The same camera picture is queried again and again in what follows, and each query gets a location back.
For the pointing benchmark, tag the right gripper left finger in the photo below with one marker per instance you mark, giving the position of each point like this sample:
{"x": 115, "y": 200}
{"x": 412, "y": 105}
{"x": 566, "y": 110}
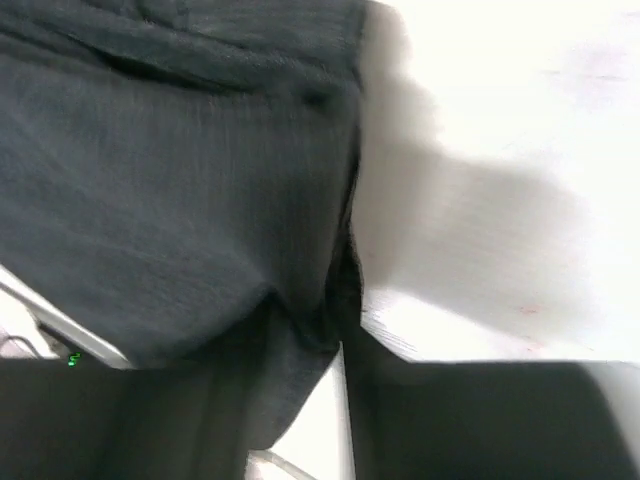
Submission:
{"x": 189, "y": 420}

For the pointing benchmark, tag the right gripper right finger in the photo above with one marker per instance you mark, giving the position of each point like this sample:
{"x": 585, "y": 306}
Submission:
{"x": 477, "y": 420}

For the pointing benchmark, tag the black trousers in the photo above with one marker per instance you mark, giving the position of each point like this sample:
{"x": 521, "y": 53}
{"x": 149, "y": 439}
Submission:
{"x": 171, "y": 170}

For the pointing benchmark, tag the aluminium front rail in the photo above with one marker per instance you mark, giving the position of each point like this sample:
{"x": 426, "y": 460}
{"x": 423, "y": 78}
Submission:
{"x": 61, "y": 326}

